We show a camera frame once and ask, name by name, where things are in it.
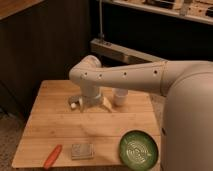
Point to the white bottle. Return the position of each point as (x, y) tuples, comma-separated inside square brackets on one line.
[(73, 105)]

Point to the dark wooden cabinet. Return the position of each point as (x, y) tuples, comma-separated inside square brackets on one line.
[(37, 44)]

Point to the upper shelf with clutter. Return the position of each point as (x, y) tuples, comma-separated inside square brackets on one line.
[(193, 10)]

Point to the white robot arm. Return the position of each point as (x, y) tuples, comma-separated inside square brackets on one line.
[(187, 86)]

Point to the metal beam rail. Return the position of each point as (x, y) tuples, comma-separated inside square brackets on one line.
[(121, 53)]

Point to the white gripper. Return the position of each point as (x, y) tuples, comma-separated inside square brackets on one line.
[(92, 96)]

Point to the orange carrot toy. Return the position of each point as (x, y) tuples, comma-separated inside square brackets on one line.
[(52, 157)]

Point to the white sponge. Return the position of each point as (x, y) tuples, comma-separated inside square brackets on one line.
[(82, 151)]

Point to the vertical metal pole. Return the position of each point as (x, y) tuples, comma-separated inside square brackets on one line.
[(101, 21)]

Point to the white plastic cup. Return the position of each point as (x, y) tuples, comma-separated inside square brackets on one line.
[(119, 96)]

